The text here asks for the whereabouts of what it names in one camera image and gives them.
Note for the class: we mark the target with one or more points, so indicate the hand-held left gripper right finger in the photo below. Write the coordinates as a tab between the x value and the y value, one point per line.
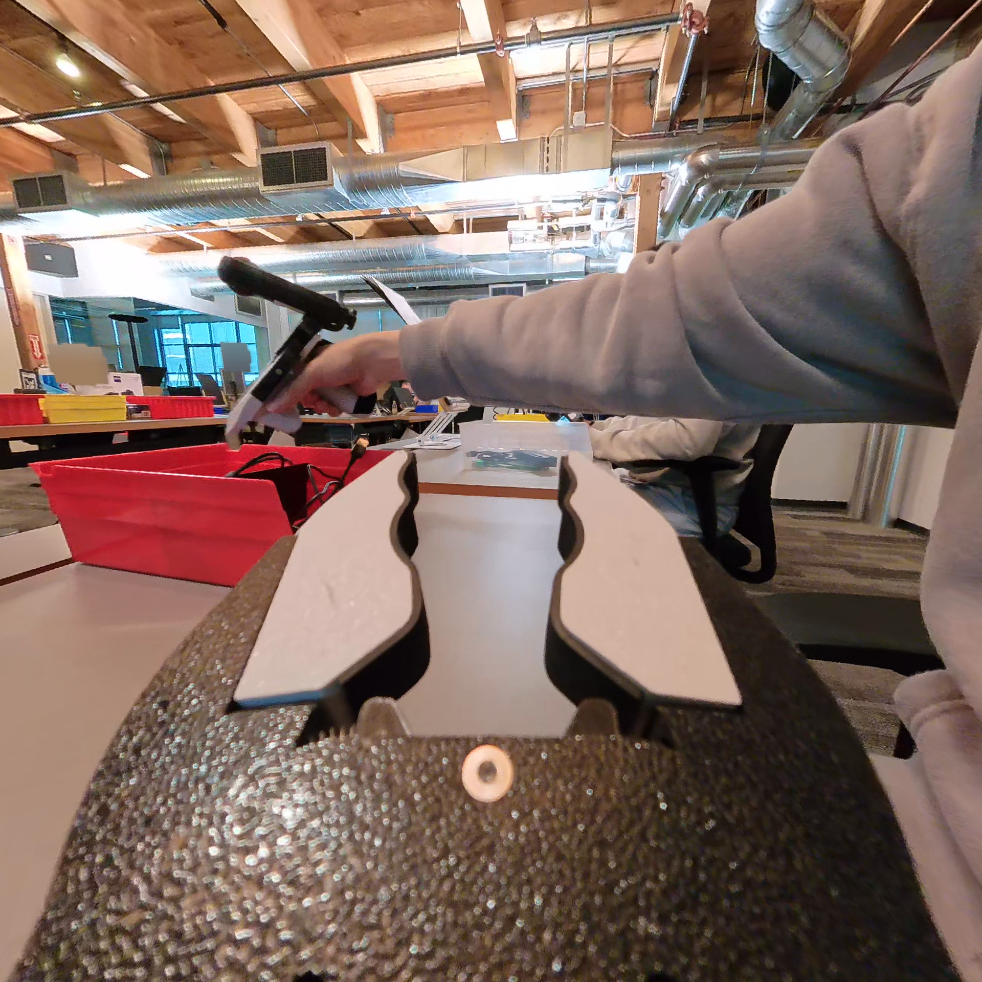
644	606

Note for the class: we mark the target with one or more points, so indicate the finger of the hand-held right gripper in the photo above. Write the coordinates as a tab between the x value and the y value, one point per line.
282	420
247	418

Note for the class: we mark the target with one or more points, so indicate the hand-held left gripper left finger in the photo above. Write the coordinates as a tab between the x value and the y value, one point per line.
337	598

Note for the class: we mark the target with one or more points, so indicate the large red plastic bin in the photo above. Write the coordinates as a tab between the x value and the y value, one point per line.
153	522

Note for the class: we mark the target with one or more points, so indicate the person's right forearm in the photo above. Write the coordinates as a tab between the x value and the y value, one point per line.
690	330

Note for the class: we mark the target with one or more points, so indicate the grey desk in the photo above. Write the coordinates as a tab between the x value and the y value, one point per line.
483	614

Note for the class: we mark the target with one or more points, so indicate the person's right hand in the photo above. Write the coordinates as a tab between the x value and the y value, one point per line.
360	368

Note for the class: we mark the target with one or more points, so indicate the black power adapter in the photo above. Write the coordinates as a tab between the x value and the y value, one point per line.
288	495

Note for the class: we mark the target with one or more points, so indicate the small red bin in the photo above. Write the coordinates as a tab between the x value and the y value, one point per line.
21	409
173	406

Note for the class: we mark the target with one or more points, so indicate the white document stand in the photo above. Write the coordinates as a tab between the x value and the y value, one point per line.
395	303

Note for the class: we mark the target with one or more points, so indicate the wooden edged table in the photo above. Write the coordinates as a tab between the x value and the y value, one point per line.
92	429

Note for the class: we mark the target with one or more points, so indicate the black floor lamp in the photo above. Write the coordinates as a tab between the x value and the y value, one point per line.
127	318

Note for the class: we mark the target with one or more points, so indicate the small yellow bin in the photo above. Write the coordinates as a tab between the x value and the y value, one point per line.
84	409

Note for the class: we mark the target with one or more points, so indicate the blue green electronic parts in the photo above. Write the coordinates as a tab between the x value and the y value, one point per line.
510	460

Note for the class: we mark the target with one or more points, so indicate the clear plastic box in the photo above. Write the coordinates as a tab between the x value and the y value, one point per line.
522	437

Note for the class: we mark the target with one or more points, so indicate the black ceiling pipe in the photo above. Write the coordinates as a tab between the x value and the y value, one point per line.
307	75

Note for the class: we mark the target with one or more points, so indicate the flat yellow bin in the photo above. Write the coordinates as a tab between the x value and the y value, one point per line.
522	417

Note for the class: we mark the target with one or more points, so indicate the silver pipe bundle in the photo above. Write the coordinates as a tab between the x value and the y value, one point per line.
802	38

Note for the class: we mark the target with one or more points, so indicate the plain silver air duct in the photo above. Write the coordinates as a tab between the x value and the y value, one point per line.
383	257

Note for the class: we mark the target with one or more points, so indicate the silver air duct with grilles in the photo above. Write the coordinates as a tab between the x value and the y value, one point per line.
429	165

